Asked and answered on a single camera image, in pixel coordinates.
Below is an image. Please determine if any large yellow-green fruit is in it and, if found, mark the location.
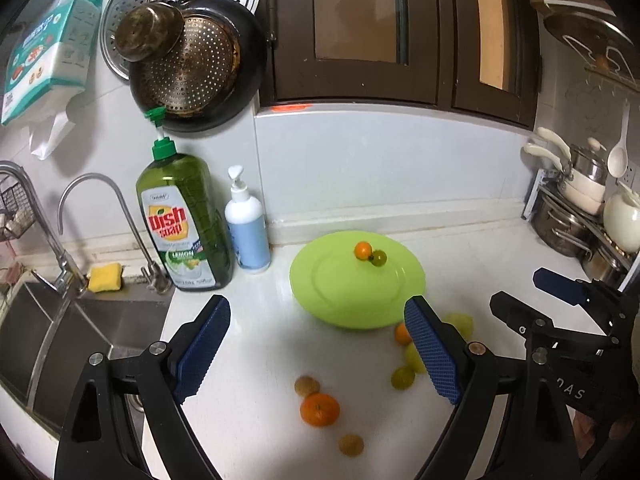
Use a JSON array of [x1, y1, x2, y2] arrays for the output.
[[404, 342, 426, 374]]

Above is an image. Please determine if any white ceramic pot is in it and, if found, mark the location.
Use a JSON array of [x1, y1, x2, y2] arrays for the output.
[[603, 182, 640, 254]]

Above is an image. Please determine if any large orange mandarin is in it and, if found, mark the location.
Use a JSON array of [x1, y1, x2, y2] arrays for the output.
[[299, 392, 341, 428]]

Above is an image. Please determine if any steel pot on rack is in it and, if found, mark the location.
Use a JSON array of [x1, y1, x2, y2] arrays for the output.
[[532, 193, 592, 259]]

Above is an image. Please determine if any perforated brass strainer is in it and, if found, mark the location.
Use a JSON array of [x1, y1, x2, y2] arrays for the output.
[[129, 15, 240, 117]]

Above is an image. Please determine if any green dish soap bottle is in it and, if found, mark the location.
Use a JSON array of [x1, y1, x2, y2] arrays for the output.
[[136, 106, 233, 292]]

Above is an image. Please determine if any white pan with handles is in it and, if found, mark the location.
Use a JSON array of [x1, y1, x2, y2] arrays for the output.
[[523, 127, 605, 216]]

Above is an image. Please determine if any white ladle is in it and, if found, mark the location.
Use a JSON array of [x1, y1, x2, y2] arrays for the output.
[[606, 100, 630, 179]]

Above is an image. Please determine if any small orange near plate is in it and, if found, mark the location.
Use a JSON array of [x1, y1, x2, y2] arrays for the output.
[[394, 323, 412, 347]]

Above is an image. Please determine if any steel pot with lid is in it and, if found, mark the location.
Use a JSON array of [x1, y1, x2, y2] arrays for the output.
[[570, 138, 608, 184]]

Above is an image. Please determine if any white blue pump bottle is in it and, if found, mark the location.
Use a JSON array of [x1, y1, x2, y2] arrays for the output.
[[224, 165, 271, 273]]

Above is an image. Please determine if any black frying pan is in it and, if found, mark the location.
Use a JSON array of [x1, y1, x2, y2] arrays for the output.
[[128, 0, 268, 135]]

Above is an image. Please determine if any small brass saucepan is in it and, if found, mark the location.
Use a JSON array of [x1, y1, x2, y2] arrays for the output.
[[115, 0, 183, 63]]

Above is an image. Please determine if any teal white paper pack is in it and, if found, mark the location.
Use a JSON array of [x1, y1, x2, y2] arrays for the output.
[[1, 0, 103, 160]]

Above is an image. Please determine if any yellow-green round fruit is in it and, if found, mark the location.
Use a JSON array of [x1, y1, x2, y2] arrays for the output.
[[445, 312, 474, 341]]

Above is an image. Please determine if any curved chrome faucet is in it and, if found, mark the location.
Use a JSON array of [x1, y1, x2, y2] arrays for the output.
[[56, 172, 174, 296]]

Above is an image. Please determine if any dark brown window frame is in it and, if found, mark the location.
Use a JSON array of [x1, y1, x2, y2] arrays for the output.
[[258, 0, 541, 129]]

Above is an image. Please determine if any small orange on plate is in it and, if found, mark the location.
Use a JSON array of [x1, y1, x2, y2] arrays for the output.
[[354, 240, 373, 261]]

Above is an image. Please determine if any brown fruit beside mandarin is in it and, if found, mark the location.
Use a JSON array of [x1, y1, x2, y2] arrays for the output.
[[294, 375, 321, 398]]

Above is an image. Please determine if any yellow sponge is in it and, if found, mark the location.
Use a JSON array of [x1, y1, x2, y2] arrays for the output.
[[88, 262, 122, 294]]

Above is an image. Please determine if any steel sink basin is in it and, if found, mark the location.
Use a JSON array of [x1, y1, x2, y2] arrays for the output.
[[1, 282, 174, 436]]

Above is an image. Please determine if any green plate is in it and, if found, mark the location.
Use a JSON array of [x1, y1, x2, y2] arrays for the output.
[[290, 231, 426, 330]]

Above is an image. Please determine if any metal pot rack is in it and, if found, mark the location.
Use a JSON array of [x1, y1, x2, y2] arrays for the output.
[[522, 169, 639, 290]]

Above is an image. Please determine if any chrome sink tap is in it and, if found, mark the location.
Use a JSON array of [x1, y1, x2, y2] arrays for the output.
[[0, 160, 89, 297]]

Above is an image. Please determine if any hanging round steel lid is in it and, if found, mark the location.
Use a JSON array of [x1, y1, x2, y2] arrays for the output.
[[544, 11, 639, 87]]

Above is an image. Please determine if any wire sink basket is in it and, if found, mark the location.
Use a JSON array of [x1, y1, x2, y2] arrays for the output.
[[0, 174, 35, 242]]

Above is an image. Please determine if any small green fruit on plate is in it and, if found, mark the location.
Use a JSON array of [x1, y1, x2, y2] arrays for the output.
[[369, 249, 387, 266]]

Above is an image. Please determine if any brown round fruit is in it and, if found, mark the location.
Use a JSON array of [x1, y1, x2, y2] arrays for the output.
[[338, 434, 364, 457]]

